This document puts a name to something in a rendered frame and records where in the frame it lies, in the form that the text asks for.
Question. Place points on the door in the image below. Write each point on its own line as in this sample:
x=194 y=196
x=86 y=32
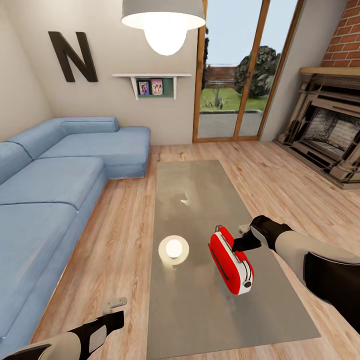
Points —
x=240 y=54

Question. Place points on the room light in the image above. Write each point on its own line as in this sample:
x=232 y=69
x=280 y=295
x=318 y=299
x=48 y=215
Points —
x=133 y=11

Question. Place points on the coffee table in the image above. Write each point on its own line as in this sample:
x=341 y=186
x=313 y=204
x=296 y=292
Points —
x=191 y=309

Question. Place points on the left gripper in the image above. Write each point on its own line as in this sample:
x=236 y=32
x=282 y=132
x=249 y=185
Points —
x=116 y=320

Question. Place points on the radio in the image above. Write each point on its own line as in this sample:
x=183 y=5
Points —
x=234 y=267

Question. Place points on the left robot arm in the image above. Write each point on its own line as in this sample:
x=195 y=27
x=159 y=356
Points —
x=79 y=343

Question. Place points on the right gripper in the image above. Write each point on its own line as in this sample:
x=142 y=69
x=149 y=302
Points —
x=244 y=244

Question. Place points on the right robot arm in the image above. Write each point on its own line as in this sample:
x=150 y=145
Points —
x=330 y=273

